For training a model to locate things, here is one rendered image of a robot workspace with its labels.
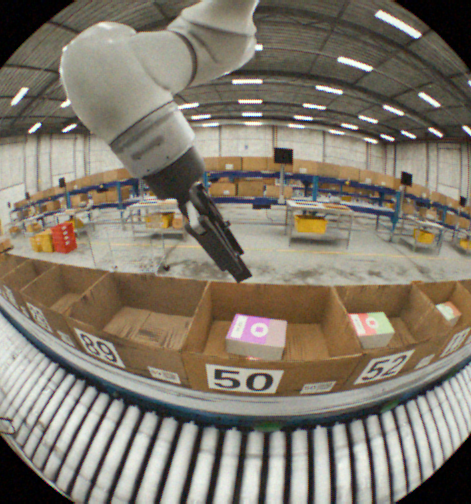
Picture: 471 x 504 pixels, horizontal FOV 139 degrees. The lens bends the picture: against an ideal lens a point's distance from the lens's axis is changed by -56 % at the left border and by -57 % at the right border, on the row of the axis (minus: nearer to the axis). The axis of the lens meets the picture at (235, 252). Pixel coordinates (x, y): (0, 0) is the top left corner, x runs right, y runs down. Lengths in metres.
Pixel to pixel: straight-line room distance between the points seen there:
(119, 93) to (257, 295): 0.61
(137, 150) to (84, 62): 0.12
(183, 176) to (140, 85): 0.11
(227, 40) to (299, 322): 0.75
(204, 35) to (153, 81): 0.09
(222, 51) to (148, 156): 0.16
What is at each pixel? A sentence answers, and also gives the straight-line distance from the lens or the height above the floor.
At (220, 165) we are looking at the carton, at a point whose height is 1.51.
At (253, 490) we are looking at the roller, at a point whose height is 0.75.
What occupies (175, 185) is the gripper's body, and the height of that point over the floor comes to 1.36.
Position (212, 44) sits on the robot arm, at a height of 1.54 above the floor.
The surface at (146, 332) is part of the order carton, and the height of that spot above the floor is 0.88.
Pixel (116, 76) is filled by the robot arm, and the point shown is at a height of 1.48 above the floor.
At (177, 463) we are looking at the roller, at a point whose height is 0.75.
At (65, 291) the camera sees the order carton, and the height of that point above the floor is 0.90.
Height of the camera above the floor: 1.38
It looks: 23 degrees down
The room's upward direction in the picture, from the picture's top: straight up
